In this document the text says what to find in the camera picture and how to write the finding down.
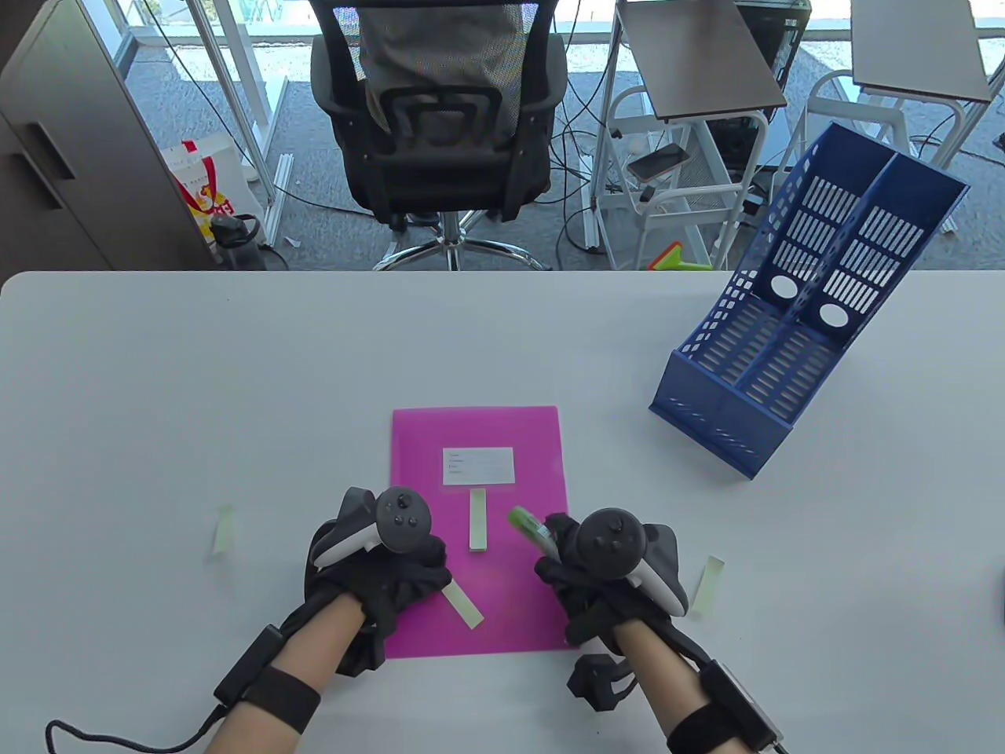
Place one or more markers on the person's left hand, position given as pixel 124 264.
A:
pixel 392 581

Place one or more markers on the person's right hand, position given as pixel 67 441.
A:
pixel 589 605

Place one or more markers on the black handheld controller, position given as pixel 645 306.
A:
pixel 611 542
pixel 402 520

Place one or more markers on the green sticky note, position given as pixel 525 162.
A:
pixel 707 589
pixel 465 611
pixel 224 534

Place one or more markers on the pink L-shaped folder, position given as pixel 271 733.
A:
pixel 502 628

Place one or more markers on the pad of green sticky notes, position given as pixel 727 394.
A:
pixel 477 526

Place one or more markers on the green glue stick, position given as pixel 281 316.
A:
pixel 524 522

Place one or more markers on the person's left forearm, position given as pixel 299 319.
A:
pixel 314 652

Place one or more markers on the black wrist sensor box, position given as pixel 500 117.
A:
pixel 738 703
pixel 250 664

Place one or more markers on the blue plastic file rack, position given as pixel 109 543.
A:
pixel 722 428

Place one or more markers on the green and red plastic tool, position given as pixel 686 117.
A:
pixel 677 261

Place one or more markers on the black water bottle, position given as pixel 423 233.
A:
pixel 235 243

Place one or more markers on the white power strip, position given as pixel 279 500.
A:
pixel 592 229

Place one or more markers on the black mesh office chair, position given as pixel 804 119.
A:
pixel 440 165

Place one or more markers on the white rolling cart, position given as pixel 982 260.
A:
pixel 707 196

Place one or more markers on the red and white shopping bag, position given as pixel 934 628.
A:
pixel 206 188

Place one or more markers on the black smartphone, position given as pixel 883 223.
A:
pixel 658 162

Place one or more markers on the tall storage cabinet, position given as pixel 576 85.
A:
pixel 78 157

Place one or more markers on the brown-top side table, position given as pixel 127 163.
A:
pixel 919 47
pixel 699 63

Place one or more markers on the black computer tower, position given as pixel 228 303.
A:
pixel 785 39

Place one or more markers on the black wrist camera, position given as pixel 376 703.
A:
pixel 598 682
pixel 361 652

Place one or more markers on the white metal table frame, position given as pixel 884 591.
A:
pixel 276 196

